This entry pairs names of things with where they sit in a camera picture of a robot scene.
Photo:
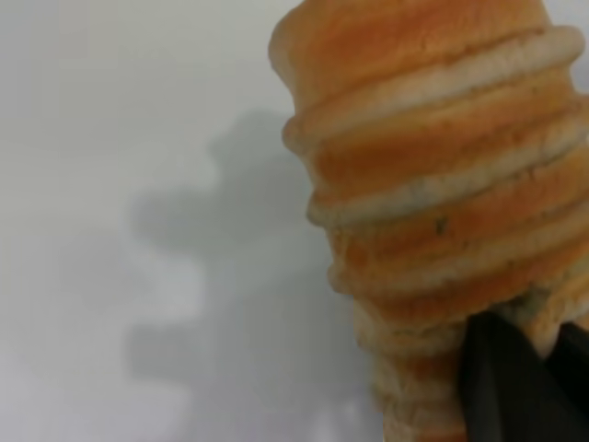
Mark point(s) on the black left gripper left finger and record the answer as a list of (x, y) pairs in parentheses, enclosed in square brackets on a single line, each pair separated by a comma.
[(501, 391)]

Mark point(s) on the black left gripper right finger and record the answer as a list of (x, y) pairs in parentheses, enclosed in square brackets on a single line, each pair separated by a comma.
[(575, 368)]

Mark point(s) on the orange striped bread roll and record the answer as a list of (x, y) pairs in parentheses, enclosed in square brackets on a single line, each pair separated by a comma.
[(437, 138)]

